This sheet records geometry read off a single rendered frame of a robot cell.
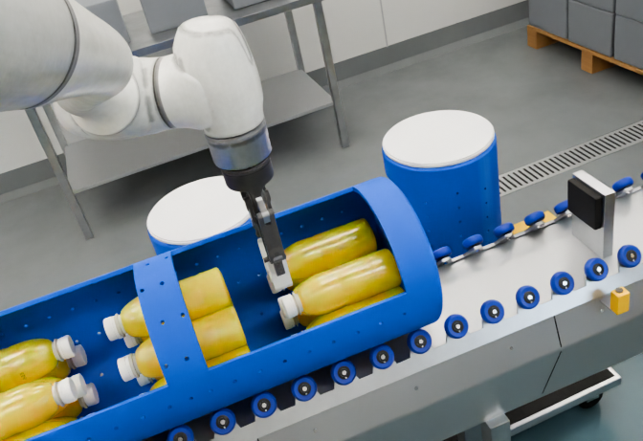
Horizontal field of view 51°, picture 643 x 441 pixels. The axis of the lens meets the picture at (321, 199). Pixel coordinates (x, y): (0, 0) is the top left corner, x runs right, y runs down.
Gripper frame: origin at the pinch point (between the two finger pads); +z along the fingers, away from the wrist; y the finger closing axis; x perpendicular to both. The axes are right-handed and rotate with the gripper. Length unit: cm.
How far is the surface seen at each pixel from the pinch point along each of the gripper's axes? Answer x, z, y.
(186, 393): 20.1, 10.6, -9.5
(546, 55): -237, 121, 272
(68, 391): 37.4, 7.9, -2.2
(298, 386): 2.9, 22.6, -5.7
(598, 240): -64, 23, 1
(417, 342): -20.0, 23.3, -6.1
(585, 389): -82, 105, 27
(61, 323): 39.0, 9.5, 18.1
